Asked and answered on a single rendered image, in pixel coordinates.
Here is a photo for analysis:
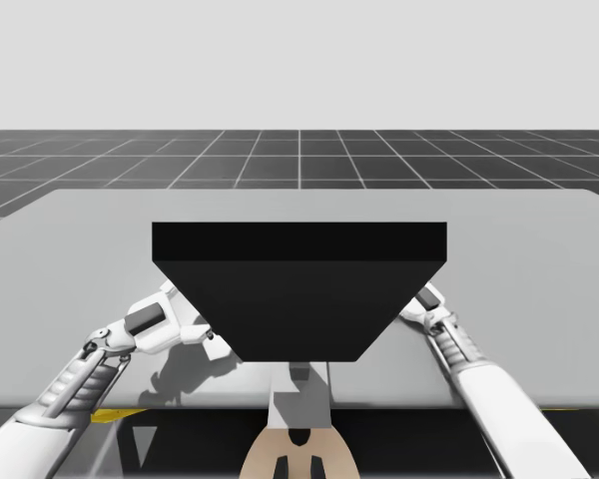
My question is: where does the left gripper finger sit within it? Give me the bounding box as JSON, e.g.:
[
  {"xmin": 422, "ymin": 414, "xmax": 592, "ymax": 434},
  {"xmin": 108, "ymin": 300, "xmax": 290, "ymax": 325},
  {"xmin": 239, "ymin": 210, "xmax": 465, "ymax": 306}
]
[{"xmin": 203, "ymin": 332, "xmax": 235, "ymax": 361}]

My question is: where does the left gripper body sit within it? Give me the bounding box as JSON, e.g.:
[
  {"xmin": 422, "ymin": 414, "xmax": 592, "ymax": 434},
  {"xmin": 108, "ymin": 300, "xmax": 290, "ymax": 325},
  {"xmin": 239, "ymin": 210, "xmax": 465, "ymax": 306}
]
[{"xmin": 108, "ymin": 278, "xmax": 212, "ymax": 355}]

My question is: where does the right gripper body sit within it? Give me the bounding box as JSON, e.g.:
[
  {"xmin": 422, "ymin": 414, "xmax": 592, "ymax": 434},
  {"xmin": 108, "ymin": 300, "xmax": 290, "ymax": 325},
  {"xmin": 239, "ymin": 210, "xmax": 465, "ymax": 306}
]
[{"xmin": 397, "ymin": 281, "xmax": 456, "ymax": 329}]

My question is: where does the black screen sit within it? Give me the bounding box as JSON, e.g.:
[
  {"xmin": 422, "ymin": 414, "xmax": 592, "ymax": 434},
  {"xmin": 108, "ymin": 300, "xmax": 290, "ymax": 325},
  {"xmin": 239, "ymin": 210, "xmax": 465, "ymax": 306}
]
[{"xmin": 151, "ymin": 222, "xmax": 448, "ymax": 363}]

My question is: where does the grey stand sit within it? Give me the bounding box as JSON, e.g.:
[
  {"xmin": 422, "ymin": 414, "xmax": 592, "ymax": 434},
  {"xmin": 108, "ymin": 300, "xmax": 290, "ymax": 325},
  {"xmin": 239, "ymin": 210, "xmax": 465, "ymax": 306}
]
[{"xmin": 266, "ymin": 360, "xmax": 332, "ymax": 430}]

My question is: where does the tan robot part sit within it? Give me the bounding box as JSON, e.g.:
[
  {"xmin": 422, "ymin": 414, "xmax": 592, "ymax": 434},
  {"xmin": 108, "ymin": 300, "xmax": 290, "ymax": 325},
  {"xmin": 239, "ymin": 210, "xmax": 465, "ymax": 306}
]
[{"xmin": 239, "ymin": 426, "xmax": 361, "ymax": 479}]

